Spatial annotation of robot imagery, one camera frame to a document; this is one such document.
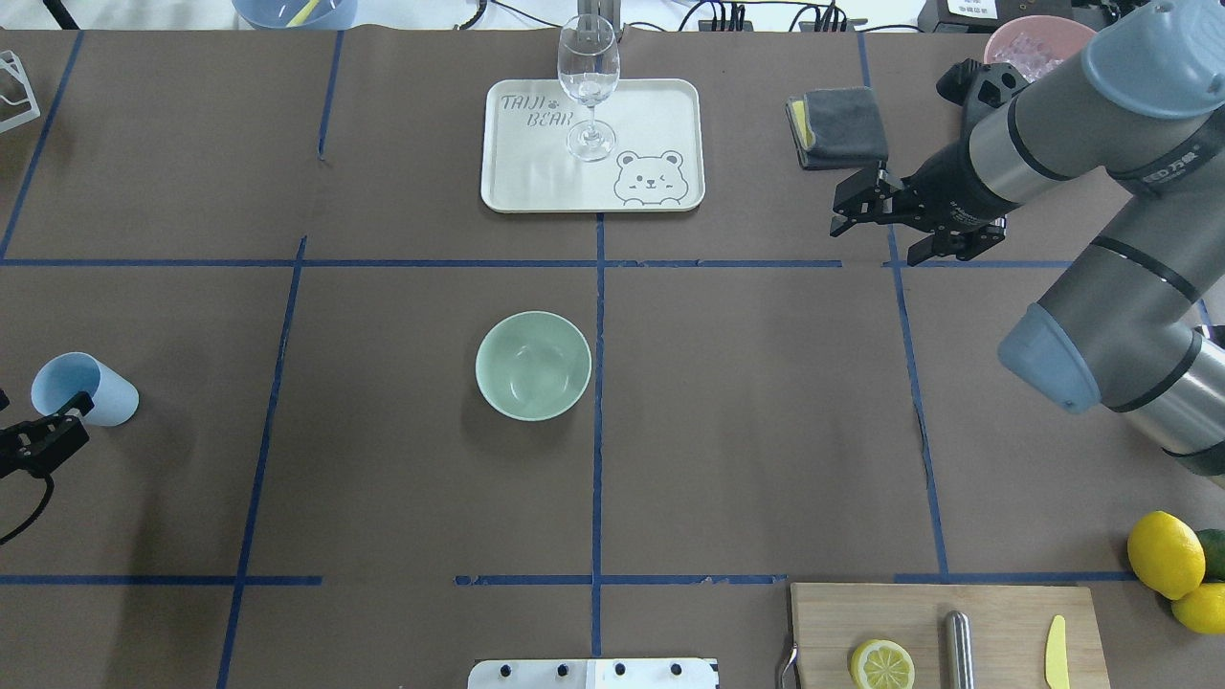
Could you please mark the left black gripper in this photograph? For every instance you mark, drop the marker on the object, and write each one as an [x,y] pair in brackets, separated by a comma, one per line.
[36,447]

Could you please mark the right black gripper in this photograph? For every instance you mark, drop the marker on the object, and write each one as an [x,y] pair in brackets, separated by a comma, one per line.
[947,188]

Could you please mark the light blue cup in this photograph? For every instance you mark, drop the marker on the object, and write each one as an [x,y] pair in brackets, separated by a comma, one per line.
[114,399]

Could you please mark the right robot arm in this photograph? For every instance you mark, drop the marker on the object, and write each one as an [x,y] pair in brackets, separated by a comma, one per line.
[1140,105]

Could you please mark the pink bowl with ice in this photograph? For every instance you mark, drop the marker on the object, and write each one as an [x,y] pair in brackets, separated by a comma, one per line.
[1036,45]

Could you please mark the green bowl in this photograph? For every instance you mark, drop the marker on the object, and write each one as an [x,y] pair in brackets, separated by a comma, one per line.
[533,366]

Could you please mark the blue bowl with fork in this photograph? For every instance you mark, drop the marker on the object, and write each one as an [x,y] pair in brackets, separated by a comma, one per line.
[297,15]

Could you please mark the wine glass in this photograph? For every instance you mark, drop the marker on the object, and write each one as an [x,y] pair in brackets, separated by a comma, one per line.
[588,69]

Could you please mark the metal muddler rod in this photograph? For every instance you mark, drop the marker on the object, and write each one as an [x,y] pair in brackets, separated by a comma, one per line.
[960,655]

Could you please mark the wooden cutting board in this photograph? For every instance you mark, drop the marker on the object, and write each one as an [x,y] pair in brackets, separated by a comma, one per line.
[1008,628]

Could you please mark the yellow lemon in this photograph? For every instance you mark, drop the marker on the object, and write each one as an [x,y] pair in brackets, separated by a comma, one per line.
[1166,555]
[1201,610]

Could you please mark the green lime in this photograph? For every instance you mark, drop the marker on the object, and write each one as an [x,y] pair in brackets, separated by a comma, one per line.
[1212,542]

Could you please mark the half lemon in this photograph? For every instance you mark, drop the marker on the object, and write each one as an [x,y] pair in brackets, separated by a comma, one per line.
[881,663]

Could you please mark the yellow plastic knife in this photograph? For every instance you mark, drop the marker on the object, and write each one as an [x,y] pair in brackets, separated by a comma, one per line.
[1056,664]

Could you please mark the white wire cup rack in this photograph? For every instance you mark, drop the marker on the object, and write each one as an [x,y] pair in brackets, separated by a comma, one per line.
[18,100]

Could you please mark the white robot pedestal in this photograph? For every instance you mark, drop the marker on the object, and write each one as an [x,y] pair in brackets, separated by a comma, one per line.
[624,672]

